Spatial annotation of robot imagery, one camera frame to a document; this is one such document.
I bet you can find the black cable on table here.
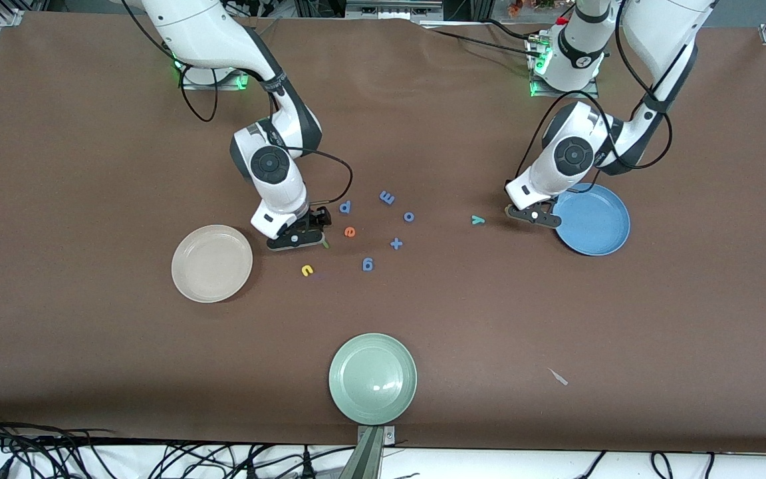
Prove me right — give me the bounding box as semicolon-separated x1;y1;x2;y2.
416;22;543;61

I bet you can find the pale green plate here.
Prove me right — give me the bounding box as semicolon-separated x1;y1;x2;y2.
328;333;418;426

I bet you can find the blue plate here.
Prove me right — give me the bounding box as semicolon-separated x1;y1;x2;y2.
553;183;631;257

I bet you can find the grey metal camera bracket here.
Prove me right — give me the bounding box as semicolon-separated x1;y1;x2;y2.
338;426;397;479

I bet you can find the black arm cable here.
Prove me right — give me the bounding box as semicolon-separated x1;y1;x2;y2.
511;0;675;194
180;63;354;207

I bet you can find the beige brown plate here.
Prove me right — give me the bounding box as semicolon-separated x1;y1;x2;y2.
171;224;253;304

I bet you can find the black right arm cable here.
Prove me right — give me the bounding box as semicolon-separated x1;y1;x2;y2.
180;63;354;207

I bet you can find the brown table cover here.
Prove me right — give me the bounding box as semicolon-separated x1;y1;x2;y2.
0;10;766;453

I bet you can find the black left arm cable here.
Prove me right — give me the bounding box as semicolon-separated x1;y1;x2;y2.
511;0;675;194

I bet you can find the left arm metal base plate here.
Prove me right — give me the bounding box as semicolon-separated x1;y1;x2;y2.
526;33;600;99

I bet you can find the grey metal frame piece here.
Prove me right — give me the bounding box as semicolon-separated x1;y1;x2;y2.
346;0;444;19

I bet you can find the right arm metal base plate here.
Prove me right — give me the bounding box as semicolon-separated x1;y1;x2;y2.
178;60;252;91

